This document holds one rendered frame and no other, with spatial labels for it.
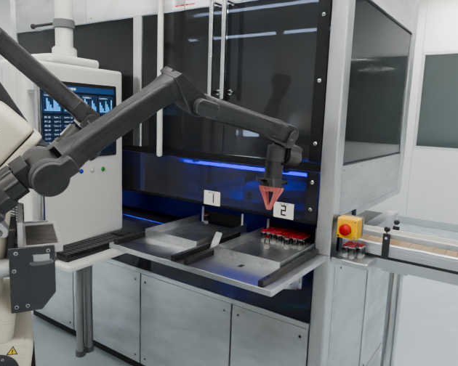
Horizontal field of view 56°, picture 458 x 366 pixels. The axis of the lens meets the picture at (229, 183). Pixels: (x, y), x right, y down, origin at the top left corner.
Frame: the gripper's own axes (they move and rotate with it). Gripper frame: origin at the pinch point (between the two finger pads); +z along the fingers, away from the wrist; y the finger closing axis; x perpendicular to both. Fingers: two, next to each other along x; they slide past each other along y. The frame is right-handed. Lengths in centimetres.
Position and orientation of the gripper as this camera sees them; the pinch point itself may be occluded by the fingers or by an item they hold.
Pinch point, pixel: (268, 207)
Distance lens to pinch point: 137.3
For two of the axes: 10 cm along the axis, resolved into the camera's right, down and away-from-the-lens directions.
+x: -8.3, -1.1, 5.5
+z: -1.3, 9.9, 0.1
